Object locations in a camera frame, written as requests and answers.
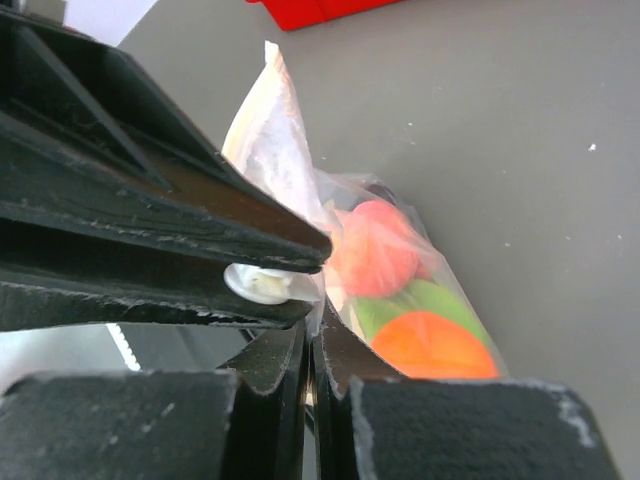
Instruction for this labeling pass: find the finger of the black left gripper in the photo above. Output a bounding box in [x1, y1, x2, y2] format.
[1, 220, 313, 332]
[1, 9, 331, 273]

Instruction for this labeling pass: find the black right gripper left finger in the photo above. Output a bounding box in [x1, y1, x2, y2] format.
[1, 324, 306, 479]

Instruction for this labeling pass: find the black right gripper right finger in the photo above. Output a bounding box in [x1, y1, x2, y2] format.
[311, 305, 619, 479]

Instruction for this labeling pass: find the orange fake fruit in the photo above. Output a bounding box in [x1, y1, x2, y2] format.
[371, 311, 500, 379]

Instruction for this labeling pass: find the clear polka dot zip bag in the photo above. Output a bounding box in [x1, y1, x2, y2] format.
[223, 42, 506, 377]

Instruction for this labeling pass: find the green fake fruit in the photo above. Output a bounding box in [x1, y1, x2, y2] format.
[353, 279, 490, 345]

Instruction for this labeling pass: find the red peach fake fruit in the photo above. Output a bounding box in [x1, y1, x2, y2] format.
[328, 200, 420, 298]

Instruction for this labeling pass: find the red plastic tray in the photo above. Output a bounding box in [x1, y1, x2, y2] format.
[249, 0, 399, 32]

